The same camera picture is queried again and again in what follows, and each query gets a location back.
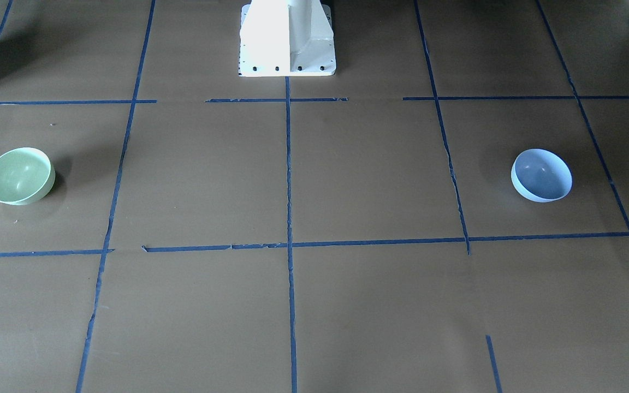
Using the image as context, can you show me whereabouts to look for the blue bowl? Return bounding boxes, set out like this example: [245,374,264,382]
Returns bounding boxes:
[510,148,573,203]

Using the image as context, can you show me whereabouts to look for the green bowl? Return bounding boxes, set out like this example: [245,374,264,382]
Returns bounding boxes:
[0,147,56,206]

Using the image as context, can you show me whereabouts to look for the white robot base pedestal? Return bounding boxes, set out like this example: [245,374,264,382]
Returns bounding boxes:
[238,1,337,78]

